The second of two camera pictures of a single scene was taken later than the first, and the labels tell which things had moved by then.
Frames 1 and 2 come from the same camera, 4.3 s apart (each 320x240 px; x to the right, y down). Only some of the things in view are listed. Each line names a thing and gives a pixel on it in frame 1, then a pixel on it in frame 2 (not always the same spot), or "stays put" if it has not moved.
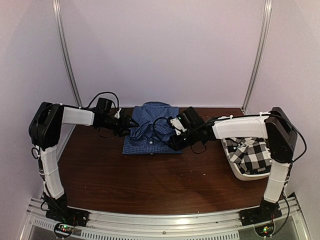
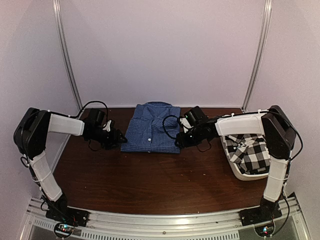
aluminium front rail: (216, 225) stays put
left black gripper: (124, 125) -> (115, 139)
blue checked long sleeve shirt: (153, 134) stays put
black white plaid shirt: (251, 155) stays put
